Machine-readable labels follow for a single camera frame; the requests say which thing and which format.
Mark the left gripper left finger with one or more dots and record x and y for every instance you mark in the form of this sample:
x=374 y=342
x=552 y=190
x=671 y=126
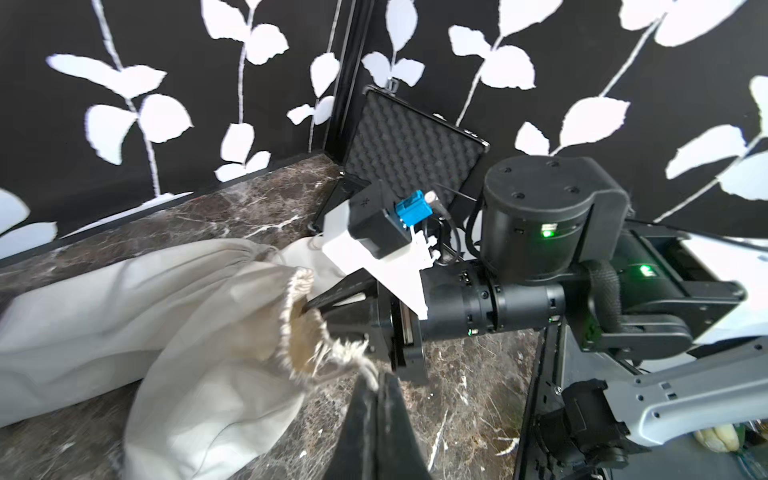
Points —
x=355 y=454

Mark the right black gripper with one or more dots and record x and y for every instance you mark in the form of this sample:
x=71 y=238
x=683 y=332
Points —
x=463 y=301

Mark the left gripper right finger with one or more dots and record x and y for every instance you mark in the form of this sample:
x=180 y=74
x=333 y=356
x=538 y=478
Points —
x=398 y=453

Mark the cream cloth bag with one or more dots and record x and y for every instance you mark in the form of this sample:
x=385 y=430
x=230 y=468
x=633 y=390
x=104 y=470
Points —
x=89 y=334
x=232 y=380

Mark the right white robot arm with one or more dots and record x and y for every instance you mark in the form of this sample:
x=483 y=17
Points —
x=556 y=253

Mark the open black foam case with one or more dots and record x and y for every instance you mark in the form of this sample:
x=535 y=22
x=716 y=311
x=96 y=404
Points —
x=405 y=149

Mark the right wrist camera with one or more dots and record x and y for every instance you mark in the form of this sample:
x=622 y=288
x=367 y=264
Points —
x=374 y=230

